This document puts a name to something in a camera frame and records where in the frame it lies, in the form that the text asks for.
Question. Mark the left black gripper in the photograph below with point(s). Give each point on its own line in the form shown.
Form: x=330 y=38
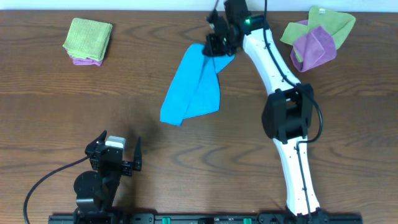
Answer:
x=116 y=165

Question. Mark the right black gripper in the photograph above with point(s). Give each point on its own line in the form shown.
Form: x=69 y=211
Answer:
x=214 y=45

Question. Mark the blue microfiber cloth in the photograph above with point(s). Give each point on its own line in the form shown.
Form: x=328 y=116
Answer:
x=195 y=89

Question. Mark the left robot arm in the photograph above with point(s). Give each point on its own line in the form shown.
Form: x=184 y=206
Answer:
x=96 y=189

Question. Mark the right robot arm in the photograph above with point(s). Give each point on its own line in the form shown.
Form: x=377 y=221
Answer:
x=287 y=115

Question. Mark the crumpled purple cloth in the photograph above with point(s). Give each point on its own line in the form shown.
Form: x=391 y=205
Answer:
x=313 y=49

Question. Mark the folded purple cloth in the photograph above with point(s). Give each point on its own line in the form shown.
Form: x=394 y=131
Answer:
x=79 y=59

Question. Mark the crumpled green cloth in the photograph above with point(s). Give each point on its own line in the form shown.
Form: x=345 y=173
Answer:
x=338 y=24

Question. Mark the folded green cloth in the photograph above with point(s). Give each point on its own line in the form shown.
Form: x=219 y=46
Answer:
x=87 y=39

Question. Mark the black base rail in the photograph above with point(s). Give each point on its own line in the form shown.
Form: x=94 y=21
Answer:
x=319 y=217

